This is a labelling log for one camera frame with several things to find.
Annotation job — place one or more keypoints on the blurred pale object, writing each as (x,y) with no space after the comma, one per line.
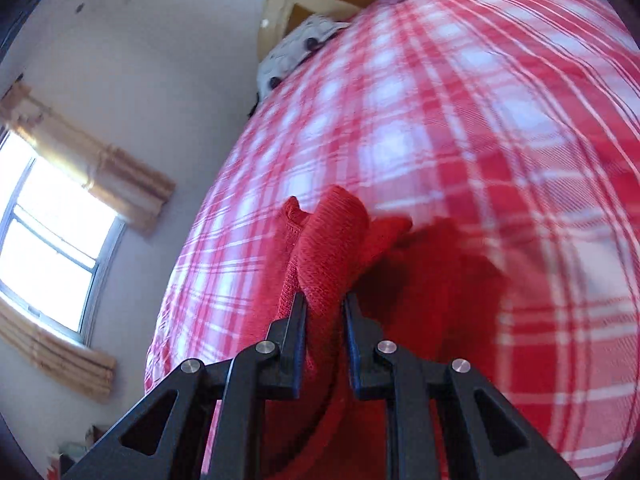
(75,452)

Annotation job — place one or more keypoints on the red knitted sweater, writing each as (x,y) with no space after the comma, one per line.
(325,250)

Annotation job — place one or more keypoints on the side wall window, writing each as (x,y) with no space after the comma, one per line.
(45,240)

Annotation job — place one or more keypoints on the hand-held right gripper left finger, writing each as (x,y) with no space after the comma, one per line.
(298,340)

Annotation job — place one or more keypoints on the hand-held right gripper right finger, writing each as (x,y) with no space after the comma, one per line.
(351,340)

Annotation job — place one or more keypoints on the white patterned pillow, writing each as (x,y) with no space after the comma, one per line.
(295,45)

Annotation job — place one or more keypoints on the cream wooden headboard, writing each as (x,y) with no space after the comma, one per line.
(280,0)

